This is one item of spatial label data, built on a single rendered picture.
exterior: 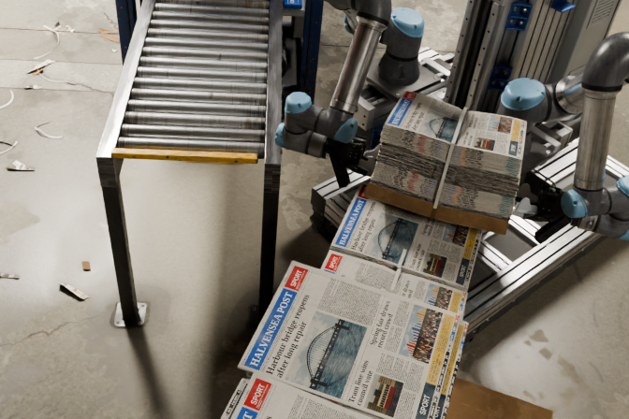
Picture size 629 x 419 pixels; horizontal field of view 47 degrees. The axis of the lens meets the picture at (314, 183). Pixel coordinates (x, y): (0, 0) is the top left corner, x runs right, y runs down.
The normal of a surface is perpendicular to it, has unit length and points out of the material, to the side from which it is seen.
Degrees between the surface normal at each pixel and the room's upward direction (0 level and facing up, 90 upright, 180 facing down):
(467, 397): 0
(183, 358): 0
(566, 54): 90
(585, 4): 90
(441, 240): 1
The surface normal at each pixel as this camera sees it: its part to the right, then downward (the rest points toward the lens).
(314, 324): 0.08, -0.73
